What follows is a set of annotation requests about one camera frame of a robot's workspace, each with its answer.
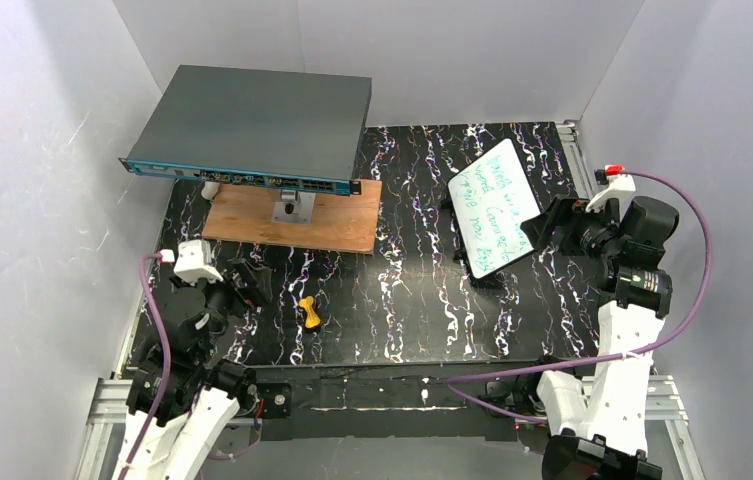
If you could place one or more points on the grey metal bracket stand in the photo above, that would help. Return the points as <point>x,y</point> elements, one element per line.
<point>294,207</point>

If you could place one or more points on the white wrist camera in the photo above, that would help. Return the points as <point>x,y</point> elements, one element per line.
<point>193,263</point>
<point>617,184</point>

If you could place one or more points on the grey network switch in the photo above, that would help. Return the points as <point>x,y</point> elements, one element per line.
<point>274,129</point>

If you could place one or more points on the aluminium right side rail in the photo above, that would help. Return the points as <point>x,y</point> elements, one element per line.
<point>583,178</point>

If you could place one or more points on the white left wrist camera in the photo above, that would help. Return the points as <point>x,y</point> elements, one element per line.
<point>193,263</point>

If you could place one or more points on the small whiteboard black frame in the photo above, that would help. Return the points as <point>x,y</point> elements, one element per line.
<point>490,199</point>

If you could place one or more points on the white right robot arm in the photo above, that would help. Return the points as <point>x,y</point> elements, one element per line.
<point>601,434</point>

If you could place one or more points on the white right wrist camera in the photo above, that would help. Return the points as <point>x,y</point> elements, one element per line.
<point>617,184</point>

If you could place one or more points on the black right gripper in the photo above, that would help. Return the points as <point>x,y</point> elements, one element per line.
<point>563,223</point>

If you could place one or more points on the white cylinder switch foot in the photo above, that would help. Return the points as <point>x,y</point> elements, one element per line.
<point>209,190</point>

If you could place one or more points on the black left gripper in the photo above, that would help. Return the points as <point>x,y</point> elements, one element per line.
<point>237,283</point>

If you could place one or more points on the yellow bone-shaped eraser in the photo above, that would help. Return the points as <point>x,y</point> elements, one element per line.
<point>312,320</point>

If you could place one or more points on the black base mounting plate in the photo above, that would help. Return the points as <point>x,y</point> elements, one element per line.
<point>409,400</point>

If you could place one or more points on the plywood board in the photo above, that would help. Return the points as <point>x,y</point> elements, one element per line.
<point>320,221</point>

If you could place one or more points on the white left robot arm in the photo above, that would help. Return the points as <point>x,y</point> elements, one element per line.
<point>180,401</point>

